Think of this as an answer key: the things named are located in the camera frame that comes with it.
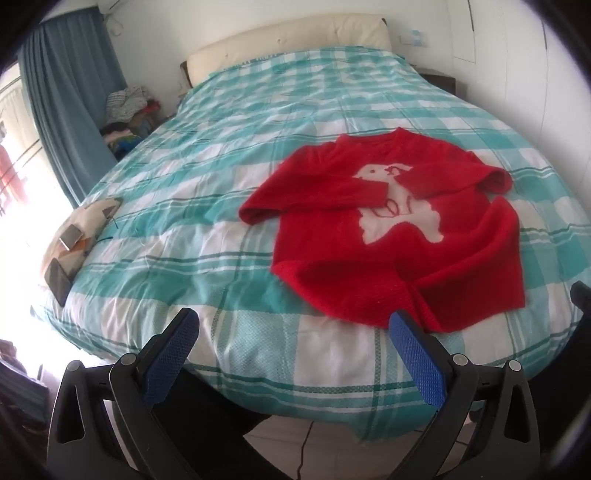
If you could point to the person's dark pants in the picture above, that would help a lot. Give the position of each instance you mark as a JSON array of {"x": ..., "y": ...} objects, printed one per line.
[{"x": 207, "y": 415}]

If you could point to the pile of mixed clothes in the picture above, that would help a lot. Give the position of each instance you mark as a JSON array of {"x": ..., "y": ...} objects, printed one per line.
[{"x": 129, "y": 110}]

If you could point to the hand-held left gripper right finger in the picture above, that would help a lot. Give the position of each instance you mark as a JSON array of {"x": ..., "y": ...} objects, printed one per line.
[{"x": 418, "y": 362}]

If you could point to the teal plaid bed blanket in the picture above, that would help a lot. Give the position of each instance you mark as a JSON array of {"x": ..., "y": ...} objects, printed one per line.
[{"x": 207, "y": 184}]

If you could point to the red hanging garment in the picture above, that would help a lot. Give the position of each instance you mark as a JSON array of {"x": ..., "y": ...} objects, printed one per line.
[{"x": 5, "y": 170}]

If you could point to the white wall socket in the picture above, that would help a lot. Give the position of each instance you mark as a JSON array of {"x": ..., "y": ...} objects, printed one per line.
[{"x": 411, "y": 38}]

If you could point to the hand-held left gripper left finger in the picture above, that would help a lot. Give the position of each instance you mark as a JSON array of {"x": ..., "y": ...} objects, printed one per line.
[{"x": 171, "y": 357}]

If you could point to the cream padded headboard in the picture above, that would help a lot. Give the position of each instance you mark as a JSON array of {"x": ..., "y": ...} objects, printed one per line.
[{"x": 286, "y": 44}]

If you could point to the blue curtain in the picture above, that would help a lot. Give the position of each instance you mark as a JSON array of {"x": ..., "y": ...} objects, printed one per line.
[{"x": 64, "y": 92}]

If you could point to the dark striped cloth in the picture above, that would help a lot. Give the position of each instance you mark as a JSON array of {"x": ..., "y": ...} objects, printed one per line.
[{"x": 21, "y": 383}]

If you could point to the white wardrobe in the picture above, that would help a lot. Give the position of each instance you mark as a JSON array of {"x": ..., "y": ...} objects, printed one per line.
[{"x": 503, "y": 27}]

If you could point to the patterned beige cushion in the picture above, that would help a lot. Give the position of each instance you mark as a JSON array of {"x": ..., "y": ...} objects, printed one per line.
[{"x": 90, "y": 221}]

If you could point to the dark wooden nightstand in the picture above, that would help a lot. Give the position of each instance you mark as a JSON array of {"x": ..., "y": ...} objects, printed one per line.
[{"x": 438, "y": 81}]

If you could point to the red sweater with white animal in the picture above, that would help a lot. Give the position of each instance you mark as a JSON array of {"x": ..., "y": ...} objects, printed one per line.
[{"x": 323, "y": 198}]

